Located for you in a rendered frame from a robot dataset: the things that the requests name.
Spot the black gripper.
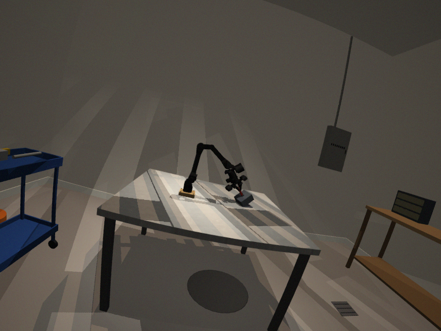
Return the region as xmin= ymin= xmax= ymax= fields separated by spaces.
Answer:
xmin=225 ymin=175 xmax=247 ymax=192

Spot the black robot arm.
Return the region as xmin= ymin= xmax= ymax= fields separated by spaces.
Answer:
xmin=183 ymin=143 xmax=245 ymax=192

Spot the dark grey panel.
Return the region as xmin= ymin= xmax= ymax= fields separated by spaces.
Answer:
xmin=234 ymin=190 xmax=254 ymax=208

